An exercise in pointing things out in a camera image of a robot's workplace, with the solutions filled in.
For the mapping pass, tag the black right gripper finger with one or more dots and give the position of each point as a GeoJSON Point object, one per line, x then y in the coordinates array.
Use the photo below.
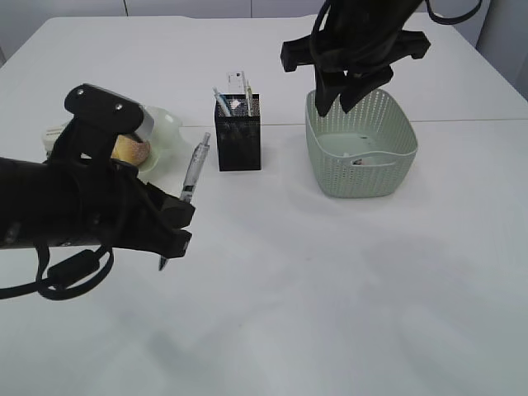
{"type": "Point", "coordinates": [360, 85]}
{"type": "Point", "coordinates": [328, 87]}

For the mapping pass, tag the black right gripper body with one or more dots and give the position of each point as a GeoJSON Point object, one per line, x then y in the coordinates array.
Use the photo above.
{"type": "Point", "coordinates": [360, 38]}

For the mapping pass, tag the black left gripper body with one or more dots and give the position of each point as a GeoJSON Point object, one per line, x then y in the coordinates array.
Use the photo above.
{"type": "Point", "coordinates": [107, 204]}

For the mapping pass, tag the sugared bread roll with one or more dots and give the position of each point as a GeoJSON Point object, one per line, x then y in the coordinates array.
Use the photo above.
{"type": "Point", "coordinates": [130, 151]}

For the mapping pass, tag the yellow-green pen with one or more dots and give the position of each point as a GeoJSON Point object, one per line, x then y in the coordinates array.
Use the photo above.
{"type": "Point", "coordinates": [248, 99]}

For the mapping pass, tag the clear plastic ruler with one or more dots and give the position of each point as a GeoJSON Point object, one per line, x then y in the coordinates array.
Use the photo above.
{"type": "Point", "coordinates": [237, 83]}

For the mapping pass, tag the grey grip pen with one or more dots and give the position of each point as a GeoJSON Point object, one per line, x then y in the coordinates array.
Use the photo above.
{"type": "Point", "coordinates": [194, 169]}

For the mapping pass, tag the blue pen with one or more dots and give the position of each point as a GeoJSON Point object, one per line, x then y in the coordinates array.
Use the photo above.
{"type": "Point", "coordinates": [222, 102]}

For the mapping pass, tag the brown Nescafe coffee bottle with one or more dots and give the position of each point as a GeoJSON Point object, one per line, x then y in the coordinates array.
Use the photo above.
{"type": "Point", "coordinates": [50, 136]}

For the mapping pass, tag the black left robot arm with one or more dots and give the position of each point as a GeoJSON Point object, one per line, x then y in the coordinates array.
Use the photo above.
{"type": "Point", "coordinates": [25, 203]}

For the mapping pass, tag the green plastic basket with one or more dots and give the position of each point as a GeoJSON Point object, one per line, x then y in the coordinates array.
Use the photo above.
{"type": "Point", "coordinates": [364, 153]}

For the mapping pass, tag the green wavy glass plate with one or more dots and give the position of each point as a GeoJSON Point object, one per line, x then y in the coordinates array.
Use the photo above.
{"type": "Point", "coordinates": [164, 143]}

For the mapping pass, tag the black mesh pen holder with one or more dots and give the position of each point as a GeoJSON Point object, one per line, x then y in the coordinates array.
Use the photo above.
{"type": "Point", "coordinates": [238, 137]}

